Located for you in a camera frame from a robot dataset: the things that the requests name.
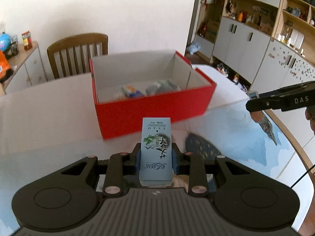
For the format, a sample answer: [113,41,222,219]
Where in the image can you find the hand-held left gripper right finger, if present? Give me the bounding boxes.
[171,143,247,199]

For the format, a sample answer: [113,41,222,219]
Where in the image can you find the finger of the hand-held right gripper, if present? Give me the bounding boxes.
[259,80,315,99]
[245,96,284,114]

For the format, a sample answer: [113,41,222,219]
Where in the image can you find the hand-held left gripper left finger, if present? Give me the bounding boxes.
[60,144,142,197]

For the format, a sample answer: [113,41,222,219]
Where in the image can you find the light blue carton box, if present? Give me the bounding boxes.
[139,117,173,187]

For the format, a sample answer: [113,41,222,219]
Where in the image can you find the red cardboard shoe box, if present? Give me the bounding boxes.
[89,50,217,141]

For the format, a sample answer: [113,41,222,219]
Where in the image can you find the blue soft packet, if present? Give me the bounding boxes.
[120,85,146,99]

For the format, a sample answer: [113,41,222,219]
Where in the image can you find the white printed diaper packet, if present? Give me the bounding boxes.
[145,79,182,95]

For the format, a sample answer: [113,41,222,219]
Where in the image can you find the white and blue printed desktop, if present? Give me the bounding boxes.
[0,64,315,217]

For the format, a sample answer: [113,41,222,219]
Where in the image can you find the person's right hand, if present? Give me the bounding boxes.
[305,108,315,136]

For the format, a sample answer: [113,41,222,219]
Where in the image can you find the white cabinet with stickers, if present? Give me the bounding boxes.
[250,39,315,97]

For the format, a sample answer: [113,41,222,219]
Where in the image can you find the white storage canisters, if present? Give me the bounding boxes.
[290,28,305,49]

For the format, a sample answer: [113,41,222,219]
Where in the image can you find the pair of sneakers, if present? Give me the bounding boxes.
[216,62,230,75]

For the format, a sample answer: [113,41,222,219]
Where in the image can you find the tall white and wood cabinet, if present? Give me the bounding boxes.
[192,0,315,65]

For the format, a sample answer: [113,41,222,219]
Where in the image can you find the pale blue bag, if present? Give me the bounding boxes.
[189,40,204,55]

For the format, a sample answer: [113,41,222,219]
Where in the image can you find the stacked cardboard boxes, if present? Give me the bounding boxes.
[204,19,221,43]

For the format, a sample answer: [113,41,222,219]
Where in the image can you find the brown wooden chair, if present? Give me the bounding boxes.
[47,33,109,80]

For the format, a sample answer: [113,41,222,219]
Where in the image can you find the white side cabinet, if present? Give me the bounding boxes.
[0,41,48,97]

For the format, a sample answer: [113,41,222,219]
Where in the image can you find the orange snack bag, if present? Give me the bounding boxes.
[0,50,14,83]

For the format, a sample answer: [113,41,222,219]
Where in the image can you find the red sauce jar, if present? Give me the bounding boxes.
[21,31,33,51]

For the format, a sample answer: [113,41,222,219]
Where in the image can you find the small blue globe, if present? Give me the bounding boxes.
[0,33,12,53]

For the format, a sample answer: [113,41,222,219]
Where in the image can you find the black cable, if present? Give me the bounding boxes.
[290,164,315,190]

